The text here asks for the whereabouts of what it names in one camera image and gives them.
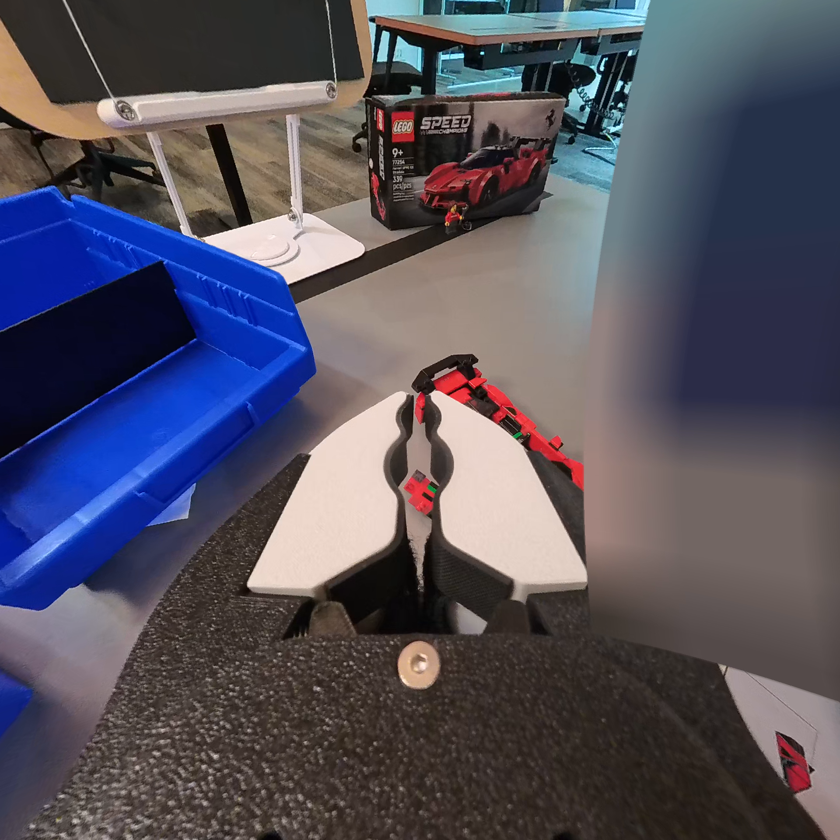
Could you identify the lego set box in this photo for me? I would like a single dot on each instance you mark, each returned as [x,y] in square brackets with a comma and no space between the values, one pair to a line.
[512,125]

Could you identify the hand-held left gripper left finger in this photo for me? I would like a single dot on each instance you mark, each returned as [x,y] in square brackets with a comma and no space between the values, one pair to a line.
[341,512]

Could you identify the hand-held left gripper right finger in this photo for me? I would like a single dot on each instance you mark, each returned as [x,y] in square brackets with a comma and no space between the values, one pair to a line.
[505,505]

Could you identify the red black green lego assembly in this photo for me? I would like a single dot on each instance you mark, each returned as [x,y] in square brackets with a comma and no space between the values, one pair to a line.
[420,494]

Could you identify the red lego car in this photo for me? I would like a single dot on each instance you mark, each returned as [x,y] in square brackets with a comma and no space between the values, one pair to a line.
[505,414]

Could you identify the lego instruction booklet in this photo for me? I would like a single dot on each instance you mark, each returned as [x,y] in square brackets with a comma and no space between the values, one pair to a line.
[801,729]

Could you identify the black bin divider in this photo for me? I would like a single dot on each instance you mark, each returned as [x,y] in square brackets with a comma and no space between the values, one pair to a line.
[79,355]

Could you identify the black office chair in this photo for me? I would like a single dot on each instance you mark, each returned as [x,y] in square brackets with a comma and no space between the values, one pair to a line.
[391,82]
[588,105]

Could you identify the blue plastic bin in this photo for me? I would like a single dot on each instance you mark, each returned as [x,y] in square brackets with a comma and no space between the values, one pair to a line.
[158,433]
[11,702]

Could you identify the white stand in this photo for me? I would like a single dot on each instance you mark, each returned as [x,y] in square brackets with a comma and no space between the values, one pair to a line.
[282,243]

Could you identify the white paper slip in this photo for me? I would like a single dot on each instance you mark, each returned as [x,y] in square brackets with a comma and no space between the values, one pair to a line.
[171,505]

